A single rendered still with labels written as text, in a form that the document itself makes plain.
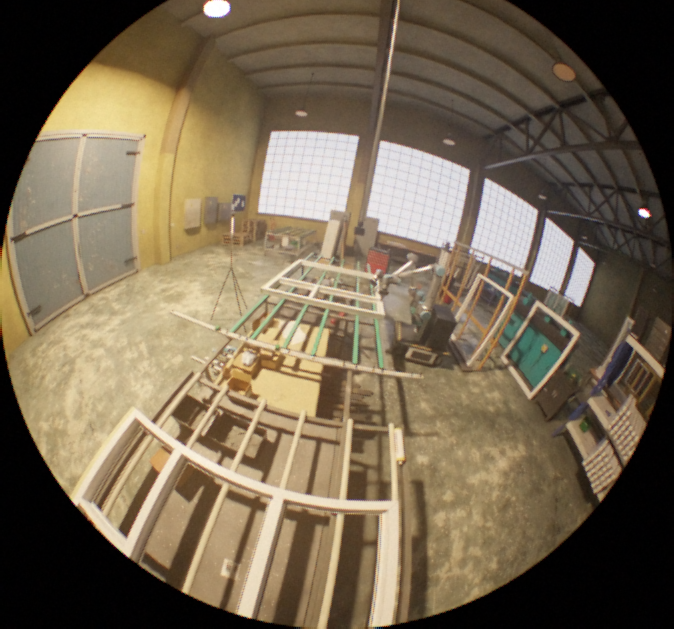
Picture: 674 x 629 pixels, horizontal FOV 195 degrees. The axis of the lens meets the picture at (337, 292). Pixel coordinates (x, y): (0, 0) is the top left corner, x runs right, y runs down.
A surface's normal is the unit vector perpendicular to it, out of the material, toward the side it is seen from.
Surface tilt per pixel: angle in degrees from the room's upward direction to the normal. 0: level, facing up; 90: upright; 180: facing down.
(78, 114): 90
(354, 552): 0
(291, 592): 0
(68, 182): 90
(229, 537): 0
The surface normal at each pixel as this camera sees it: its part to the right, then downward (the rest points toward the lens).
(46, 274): 0.98, 0.20
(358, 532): 0.17, -0.90
